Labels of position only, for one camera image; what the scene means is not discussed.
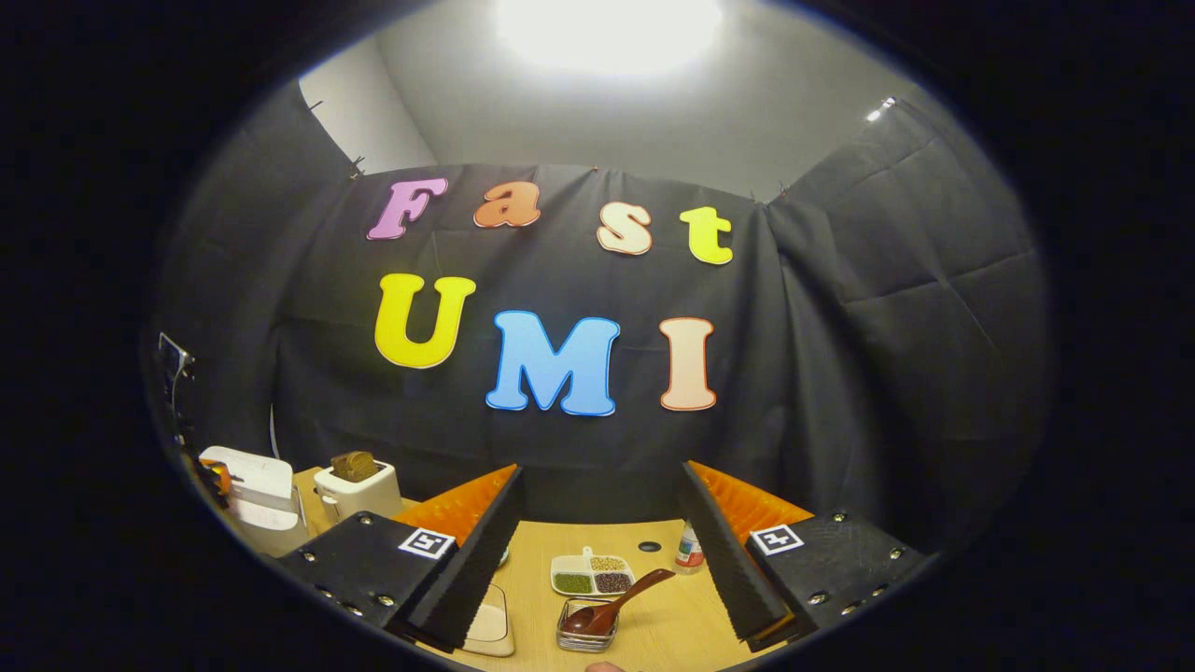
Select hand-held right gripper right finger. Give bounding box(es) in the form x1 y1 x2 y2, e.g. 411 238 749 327
679 459 935 652

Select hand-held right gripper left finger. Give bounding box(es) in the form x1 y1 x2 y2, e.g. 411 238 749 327
275 464 524 652

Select white rice cooker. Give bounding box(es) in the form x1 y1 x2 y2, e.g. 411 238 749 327
199 446 311 558

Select clear box of rice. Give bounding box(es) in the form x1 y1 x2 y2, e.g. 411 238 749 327
464 584 516 657

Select brown wooden spoon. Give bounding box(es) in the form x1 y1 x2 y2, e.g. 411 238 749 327
562 568 676 636

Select metal mesh chopstick holder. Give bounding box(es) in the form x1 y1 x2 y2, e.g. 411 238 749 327
556 599 619 652

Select white divided dish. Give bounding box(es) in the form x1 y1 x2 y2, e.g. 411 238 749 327
550 547 636 598

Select white toaster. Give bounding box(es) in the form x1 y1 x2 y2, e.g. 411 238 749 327
313 451 404 522

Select black backdrop cloth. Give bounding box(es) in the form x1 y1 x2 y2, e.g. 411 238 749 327
154 79 1051 561

